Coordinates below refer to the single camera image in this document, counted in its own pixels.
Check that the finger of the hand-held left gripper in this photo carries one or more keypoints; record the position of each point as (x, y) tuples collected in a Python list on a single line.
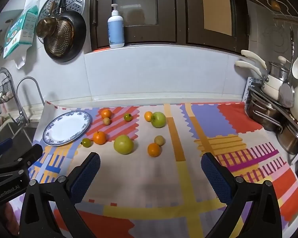
[(2, 145), (27, 155)]

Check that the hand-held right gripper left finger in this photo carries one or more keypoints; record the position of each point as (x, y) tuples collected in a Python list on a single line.
[(87, 176)]

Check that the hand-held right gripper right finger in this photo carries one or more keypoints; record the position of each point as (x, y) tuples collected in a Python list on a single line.
[(216, 178)]

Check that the small green fruit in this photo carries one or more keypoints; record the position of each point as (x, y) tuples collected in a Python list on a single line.
[(128, 117), (86, 142)]

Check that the orange mandarin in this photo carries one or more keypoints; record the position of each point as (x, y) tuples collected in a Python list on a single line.
[(154, 150), (99, 138), (106, 113), (147, 116)]

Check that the blue-rimmed white plate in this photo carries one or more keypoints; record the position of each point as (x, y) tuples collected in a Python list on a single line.
[(64, 129)]

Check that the yellow-green apple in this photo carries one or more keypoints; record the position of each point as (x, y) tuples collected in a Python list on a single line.
[(123, 144)]

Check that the green apple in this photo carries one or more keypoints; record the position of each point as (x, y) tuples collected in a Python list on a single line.
[(159, 120)]

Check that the steel sink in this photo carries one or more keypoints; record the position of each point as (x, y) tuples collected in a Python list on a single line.
[(15, 133)]

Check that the chrome kitchen faucet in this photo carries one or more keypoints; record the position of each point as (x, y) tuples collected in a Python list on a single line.
[(19, 119)]

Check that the small yellow-green fruit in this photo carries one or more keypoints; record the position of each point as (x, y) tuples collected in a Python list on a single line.
[(159, 140), (106, 121)]

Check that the colourful patterned mat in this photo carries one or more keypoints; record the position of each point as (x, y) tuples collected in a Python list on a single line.
[(151, 178)]

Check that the thin gooseneck faucet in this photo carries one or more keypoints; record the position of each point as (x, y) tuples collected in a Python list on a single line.
[(27, 77)]

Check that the stainless steel pot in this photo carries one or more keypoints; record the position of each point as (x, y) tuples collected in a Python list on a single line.
[(260, 111), (289, 140)]

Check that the white plastic bag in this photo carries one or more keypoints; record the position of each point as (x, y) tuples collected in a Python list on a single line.
[(22, 59)]

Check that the stacked white pans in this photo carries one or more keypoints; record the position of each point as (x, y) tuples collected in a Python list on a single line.
[(272, 85)]

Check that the white teal carton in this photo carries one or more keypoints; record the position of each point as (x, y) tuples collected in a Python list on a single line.
[(19, 32)]

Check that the perforated copper skimmer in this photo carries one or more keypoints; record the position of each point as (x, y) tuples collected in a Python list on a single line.
[(60, 38)]

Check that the steel pot with lid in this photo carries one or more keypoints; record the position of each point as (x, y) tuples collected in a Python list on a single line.
[(278, 70)]

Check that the brass ladle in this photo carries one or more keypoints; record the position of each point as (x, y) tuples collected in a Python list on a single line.
[(46, 27)]

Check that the orange tape strip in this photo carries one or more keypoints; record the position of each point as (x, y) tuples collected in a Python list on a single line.
[(101, 49)]

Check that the black frying pan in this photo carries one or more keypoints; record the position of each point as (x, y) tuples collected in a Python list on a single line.
[(78, 29)]

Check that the white blue pump bottle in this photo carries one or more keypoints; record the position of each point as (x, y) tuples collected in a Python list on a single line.
[(116, 32)]

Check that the dark wooden window sash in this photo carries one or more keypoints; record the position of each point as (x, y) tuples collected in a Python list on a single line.
[(238, 17), (168, 10)]

